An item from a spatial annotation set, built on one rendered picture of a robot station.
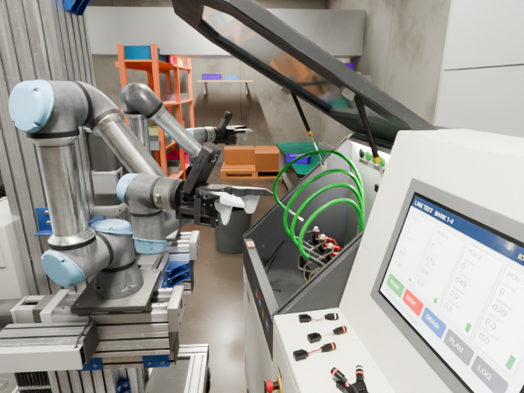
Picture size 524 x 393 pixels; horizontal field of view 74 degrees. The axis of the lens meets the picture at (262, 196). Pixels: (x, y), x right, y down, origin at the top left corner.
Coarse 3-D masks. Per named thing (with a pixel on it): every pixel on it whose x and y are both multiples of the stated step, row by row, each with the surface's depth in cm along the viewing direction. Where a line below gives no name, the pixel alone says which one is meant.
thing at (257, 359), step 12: (252, 300) 156; (252, 312) 158; (252, 324) 160; (252, 336) 163; (264, 336) 129; (252, 348) 165; (264, 348) 130; (252, 360) 168; (264, 360) 131; (252, 372) 170; (264, 372) 133; (252, 384) 173; (264, 384) 132
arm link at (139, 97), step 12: (132, 84) 145; (144, 84) 148; (132, 96) 143; (144, 96) 143; (156, 96) 147; (144, 108) 144; (156, 108) 145; (156, 120) 148; (168, 120) 150; (168, 132) 152; (180, 132) 153; (180, 144) 157; (192, 144) 158; (192, 156) 161
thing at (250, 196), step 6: (234, 186) 78; (234, 192) 77; (240, 192) 76; (246, 192) 77; (252, 192) 77; (258, 192) 77; (264, 192) 77; (270, 192) 78; (246, 198) 78; (252, 198) 78; (258, 198) 79; (246, 204) 78; (252, 204) 79; (246, 210) 79; (252, 210) 79
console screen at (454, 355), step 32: (416, 192) 87; (448, 192) 77; (416, 224) 85; (448, 224) 75; (480, 224) 68; (512, 224) 61; (384, 256) 95; (416, 256) 83; (448, 256) 74; (480, 256) 66; (512, 256) 60; (384, 288) 92; (416, 288) 81; (448, 288) 72; (480, 288) 65; (512, 288) 59; (416, 320) 79; (448, 320) 71; (480, 320) 64; (512, 320) 58; (448, 352) 69; (480, 352) 63; (512, 352) 57; (448, 384) 68; (480, 384) 62; (512, 384) 57
